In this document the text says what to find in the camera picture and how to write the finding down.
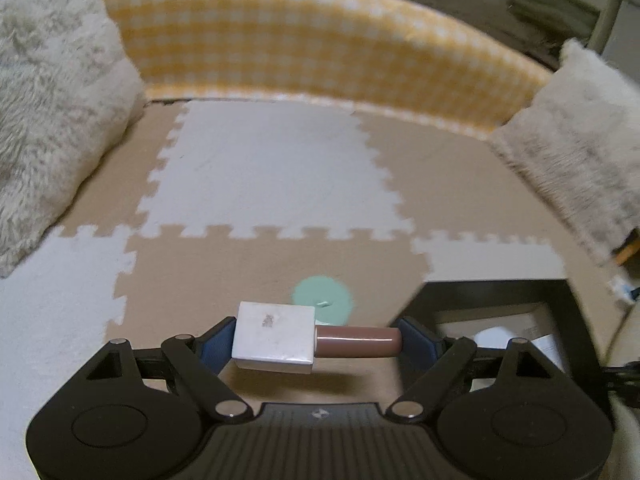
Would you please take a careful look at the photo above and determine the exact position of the right fluffy beige cushion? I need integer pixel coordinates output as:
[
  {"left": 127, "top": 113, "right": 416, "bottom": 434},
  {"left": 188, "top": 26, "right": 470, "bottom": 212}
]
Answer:
[{"left": 489, "top": 39, "right": 639, "bottom": 264}]

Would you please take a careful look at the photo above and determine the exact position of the white-capped brown lipstick tube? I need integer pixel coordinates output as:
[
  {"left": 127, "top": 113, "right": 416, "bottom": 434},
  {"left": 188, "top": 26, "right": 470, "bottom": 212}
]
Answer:
[{"left": 231, "top": 301, "right": 402, "bottom": 374}]

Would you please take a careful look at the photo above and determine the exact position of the white power strip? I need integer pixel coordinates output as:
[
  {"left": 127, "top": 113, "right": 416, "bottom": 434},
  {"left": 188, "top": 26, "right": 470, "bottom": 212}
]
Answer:
[{"left": 608, "top": 276, "right": 640, "bottom": 306}]

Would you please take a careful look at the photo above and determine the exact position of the fluffy beige cushion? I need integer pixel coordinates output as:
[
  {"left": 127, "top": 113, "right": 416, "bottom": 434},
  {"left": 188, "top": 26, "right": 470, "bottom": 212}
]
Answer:
[
  {"left": 489, "top": 39, "right": 639, "bottom": 264},
  {"left": 1, "top": 0, "right": 145, "bottom": 276}
]

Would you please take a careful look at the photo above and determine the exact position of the mint green round disc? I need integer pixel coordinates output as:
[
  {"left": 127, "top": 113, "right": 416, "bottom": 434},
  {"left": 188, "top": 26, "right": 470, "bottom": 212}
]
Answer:
[{"left": 291, "top": 275, "right": 354, "bottom": 326}]

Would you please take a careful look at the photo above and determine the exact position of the yellow gingham sofa edge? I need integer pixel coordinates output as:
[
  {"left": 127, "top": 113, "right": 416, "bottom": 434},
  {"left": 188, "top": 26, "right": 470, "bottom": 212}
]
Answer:
[{"left": 103, "top": 0, "right": 551, "bottom": 139}]

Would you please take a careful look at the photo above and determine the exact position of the orange wooden leg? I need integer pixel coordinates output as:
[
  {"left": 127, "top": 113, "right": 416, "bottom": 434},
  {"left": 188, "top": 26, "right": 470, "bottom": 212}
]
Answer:
[{"left": 614, "top": 237, "right": 640, "bottom": 266}]

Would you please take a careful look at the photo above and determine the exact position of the cream leather seat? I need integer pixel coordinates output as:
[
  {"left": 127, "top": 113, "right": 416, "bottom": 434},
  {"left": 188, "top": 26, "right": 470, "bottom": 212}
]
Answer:
[{"left": 601, "top": 304, "right": 640, "bottom": 480}]

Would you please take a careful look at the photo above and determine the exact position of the left fluffy beige cushion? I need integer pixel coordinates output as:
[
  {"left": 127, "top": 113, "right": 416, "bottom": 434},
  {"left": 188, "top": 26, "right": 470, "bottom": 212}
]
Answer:
[{"left": 1, "top": 0, "right": 145, "bottom": 276}]

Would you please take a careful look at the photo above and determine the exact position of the white usb wall charger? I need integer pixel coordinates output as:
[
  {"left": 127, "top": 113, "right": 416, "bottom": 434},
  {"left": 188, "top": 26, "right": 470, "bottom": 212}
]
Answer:
[{"left": 522, "top": 307, "right": 565, "bottom": 370}]

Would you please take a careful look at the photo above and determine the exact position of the black cardboard storage box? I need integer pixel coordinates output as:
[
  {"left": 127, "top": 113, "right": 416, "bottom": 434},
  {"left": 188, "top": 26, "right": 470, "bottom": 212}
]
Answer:
[{"left": 399, "top": 280, "right": 602, "bottom": 389}]

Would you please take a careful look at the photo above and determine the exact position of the white round device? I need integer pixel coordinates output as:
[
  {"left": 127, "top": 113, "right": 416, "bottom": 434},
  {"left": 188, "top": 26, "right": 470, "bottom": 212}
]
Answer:
[{"left": 473, "top": 326, "right": 515, "bottom": 349}]

